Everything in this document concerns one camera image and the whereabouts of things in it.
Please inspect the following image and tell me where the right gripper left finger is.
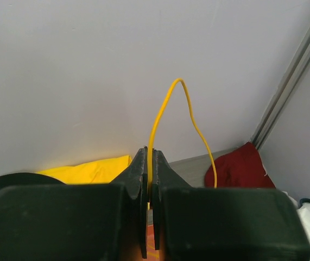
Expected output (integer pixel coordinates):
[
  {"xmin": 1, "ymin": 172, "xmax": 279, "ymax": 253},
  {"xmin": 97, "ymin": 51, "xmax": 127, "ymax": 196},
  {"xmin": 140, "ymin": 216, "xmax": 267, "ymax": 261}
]
[{"xmin": 0, "ymin": 148, "xmax": 148, "ymax": 260}]

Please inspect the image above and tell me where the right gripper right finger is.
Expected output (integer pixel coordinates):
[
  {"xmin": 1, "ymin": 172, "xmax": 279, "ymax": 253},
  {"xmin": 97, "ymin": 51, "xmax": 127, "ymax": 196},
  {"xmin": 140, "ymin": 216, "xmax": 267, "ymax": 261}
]
[{"xmin": 151, "ymin": 150, "xmax": 310, "ymax": 260}]

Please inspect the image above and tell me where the yellow wire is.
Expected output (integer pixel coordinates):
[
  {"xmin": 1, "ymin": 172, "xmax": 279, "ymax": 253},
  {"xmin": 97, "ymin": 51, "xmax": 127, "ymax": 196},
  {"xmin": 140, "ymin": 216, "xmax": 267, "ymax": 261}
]
[{"xmin": 147, "ymin": 78, "xmax": 218, "ymax": 210}]

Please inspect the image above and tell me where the yellow cloth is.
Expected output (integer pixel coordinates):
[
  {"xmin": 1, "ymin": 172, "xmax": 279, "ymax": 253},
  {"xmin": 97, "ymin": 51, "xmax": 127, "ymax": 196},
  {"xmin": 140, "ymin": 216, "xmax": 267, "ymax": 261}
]
[{"xmin": 38, "ymin": 155, "xmax": 132, "ymax": 184}]

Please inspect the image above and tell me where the salmon pink drawer box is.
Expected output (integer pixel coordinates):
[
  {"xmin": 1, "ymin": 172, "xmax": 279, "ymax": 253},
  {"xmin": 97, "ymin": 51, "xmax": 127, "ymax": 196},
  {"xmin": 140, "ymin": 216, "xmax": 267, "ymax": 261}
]
[{"xmin": 146, "ymin": 225, "xmax": 160, "ymax": 261}]

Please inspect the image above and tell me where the dark red cloth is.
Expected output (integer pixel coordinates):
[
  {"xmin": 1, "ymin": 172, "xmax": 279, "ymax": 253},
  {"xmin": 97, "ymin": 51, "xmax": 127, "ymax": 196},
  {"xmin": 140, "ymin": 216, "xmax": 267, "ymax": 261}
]
[{"xmin": 214, "ymin": 142, "xmax": 275, "ymax": 188}]

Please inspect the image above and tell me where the black cloth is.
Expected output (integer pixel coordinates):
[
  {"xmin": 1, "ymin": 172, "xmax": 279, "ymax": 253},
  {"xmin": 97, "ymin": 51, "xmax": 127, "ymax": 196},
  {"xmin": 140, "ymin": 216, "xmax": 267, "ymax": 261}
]
[{"xmin": 0, "ymin": 172, "xmax": 64, "ymax": 190}]

